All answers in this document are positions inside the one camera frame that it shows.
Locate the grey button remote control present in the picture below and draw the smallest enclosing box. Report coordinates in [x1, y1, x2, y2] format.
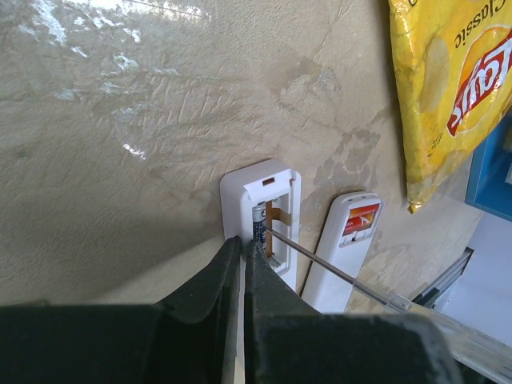
[302, 191, 384, 314]

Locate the blue yellow pink shelf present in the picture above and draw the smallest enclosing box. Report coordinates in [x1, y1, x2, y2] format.
[465, 112, 511, 222]

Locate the dark blue AAA battery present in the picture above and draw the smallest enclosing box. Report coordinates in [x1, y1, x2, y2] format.
[252, 202, 266, 248]

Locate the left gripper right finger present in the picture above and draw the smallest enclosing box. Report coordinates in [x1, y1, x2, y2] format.
[244, 242, 463, 383]

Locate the yellow Lays chip bag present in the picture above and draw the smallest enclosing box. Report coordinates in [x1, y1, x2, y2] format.
[389, 0, 511, 213]

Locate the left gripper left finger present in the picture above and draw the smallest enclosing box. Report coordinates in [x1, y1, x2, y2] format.
[1, 237, 242, 383]

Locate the aluminium rail frame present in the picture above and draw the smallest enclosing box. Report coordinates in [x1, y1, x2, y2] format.
[412, 247, 474, 309]

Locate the red orange battery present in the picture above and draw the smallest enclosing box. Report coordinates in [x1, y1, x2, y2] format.
[343, 204, 379, 235]

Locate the white long remote control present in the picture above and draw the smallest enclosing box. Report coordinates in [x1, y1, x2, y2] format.
[220, 159, 302, 290]

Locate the clear handle screwdriver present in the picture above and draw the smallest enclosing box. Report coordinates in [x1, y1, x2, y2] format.
[266, 228, 511, 383]

